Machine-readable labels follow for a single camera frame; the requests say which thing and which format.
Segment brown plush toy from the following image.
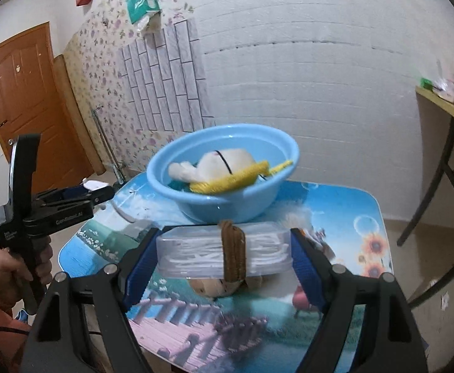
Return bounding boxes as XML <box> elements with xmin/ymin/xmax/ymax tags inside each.
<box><xmin>190</xmin><ymin>219</ymin><xmax>262</xmax><ymax>300</ymax></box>

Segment white pack with black item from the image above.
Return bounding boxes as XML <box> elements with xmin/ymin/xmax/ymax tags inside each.
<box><xmin>82</xmin><ymin>179</ymin><xmax>110</xmax><ymax>192</ymax></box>

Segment blue plastic basin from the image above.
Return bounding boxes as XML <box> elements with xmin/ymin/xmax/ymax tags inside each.
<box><xmin>146</xmin><ymin>123</ymin><xmax>301</xmax><ymax>224</ymax></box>

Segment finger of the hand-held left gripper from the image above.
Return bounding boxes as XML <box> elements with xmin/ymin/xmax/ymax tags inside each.
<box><xmin>34</xmin><ymin>186</ymin><xmax>91</xmax><ymax>203</ymax></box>
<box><xmin>61</xmin><ymin>186</ymin><xmax>115</xmax><ymax>210</ymax></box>

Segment black cable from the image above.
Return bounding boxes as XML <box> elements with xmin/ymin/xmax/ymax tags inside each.
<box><xmin>0</xmin><ymin>324</ymin><xmax>31</xmax><ymax>337</ymax></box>

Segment white plush toy yellow scarf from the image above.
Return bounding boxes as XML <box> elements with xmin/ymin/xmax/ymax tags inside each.
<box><xmin>168</xmin><ymin>148</ymin><xmax>294</xmax><ymax>196</ymax></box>

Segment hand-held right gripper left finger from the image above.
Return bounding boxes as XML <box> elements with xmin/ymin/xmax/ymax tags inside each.
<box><xmin>19</xmin><ymin>227</ymin><xmax>161</xmax><ymax>373</ymax></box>

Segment person's left hand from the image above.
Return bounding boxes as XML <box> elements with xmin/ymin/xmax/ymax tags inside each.
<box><xmin>0</xmin><ymin>241</ymin><xmax>53</xmax><ymax>307</ymax></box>

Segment clear box of cotton swabs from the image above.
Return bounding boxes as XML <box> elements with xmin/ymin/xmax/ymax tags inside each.
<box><xmin>156</xmin><ymin>221</ymin><xmax>293</xmax><ymax>280</ymax></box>

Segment wooden door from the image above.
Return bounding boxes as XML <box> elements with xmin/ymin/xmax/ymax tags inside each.
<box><xmin>0</xmin><ymin>21</ymin><xmax>95</xmax><ymax>195</ymax></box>

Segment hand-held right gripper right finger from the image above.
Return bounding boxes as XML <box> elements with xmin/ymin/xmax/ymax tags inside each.
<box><xmin>289</xmin><ymin>227</ymin><xmax>430</xmax><ymax>373</ymax></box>

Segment green plastic bag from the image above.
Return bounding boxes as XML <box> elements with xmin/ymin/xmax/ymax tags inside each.
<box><xmin>126</xmin><ymin>0</ymin><xmax>163</xmax><ymax>35</ymax></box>

